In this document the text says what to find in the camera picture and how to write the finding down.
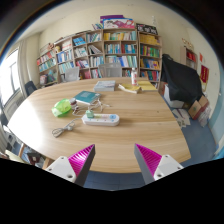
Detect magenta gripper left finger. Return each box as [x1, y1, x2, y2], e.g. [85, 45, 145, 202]
[46, 144, 95, 186]

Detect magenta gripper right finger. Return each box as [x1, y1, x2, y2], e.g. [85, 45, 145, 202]
[134, 144, 183, 184]

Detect green charger plug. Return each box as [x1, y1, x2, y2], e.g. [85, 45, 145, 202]
[86, 110, 94, 118]

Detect white power strip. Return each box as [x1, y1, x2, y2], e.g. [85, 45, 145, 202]
[82, 114, 120, 126]

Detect green plastic bag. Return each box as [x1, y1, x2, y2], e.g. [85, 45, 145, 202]
[52, 99, 71, 117]

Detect small jar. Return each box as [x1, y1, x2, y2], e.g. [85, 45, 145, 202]
[69, 98, 77, 110]

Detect teal book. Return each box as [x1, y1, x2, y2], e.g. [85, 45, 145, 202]
[74, 91, 101, 105]

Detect cardboard box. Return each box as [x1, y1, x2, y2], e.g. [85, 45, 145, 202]
[188, 95, 209, 120]

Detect yellow papers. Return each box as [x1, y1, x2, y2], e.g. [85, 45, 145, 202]
[118, 81, 156, 93]

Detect grey book stack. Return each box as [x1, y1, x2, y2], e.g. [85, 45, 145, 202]
[93, 80, 116, 91]

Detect black cloth covered object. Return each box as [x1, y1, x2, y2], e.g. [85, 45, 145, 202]
[161, 54, 203, 104]

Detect dark blue chair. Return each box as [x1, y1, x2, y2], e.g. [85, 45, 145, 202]
[25, 81, 37, 96]

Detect grey chair left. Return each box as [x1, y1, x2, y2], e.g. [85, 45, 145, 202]
[65, 67, 80, 82]

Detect white bottle red cap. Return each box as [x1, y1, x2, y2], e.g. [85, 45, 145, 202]
[131, 68, 137, 86]

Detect grey office chair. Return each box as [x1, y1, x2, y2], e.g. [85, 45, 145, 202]
[98, 62, 122, 78]

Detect posters atop shelf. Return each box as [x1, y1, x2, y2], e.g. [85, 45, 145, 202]
[93, 15, 158, 35]

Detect power strip grey cord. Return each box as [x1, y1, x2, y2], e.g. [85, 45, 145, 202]
[51, 117, 84, 139]

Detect white charger cable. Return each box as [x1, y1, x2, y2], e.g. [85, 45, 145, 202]
[72, 98, 111, 117]

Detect wooden bookshelf wall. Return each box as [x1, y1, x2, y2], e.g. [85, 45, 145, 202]
[36, 28, 162, 88]

